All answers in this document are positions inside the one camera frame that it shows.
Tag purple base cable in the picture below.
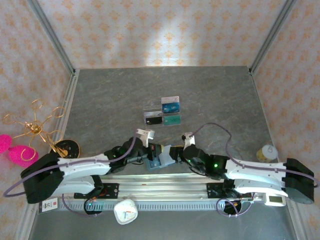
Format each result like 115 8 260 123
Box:
61 193 103 218
216 197 255 219

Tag blue card holder clear sleeves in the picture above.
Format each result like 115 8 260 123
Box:
145 151 176 173

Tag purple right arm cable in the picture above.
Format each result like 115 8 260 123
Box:
191 122 320 188

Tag grey metal sheet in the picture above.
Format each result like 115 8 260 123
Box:
27 209 298 240

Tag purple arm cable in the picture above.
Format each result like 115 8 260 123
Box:
2 136 138 199
191 122 320 188

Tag yellow white can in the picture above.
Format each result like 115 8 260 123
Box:
256 144 279 164

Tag white digital display device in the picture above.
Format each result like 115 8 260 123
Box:
264 193 287 207

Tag aluminium frame post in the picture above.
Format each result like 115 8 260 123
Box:
27 0 77 76
248 0 297 76

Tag aluminium table edge rail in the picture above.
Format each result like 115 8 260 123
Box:
249 72 303 240
18 72 81 240

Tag large pink fluffy ball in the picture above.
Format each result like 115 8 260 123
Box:
8 146 40 168

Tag blue credit card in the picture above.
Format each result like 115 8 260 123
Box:
161 102 182 113

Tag gold wire stand black base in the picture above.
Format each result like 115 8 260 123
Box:
2 99 81 159

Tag green credit card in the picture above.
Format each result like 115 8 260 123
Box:
162 115 182 126

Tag clear acrylic card stand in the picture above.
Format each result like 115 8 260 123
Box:
143 95 183 127

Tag black credit card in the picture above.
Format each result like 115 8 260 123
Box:
145 116 163 126

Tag slotted grey cable tray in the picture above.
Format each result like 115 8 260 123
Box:
58 199 227 211

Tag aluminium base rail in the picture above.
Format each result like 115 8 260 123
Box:
98 173 253 201

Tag white card orange print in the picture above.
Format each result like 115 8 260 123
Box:
161 95 181 104

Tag small pink fluffy ball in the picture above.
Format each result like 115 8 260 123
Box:
0 134 13 154

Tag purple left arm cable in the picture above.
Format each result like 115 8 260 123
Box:
2 136 138 199

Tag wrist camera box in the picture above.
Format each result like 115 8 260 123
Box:
180 133 198 152
135 128 156 148

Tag white printed label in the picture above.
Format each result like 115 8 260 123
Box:
40 198 60 214

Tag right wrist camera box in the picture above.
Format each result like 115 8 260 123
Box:
180 133 198 152

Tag white rounded timer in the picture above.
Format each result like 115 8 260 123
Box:
113 197 140 226

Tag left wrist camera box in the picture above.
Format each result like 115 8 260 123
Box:
135 128 156 148

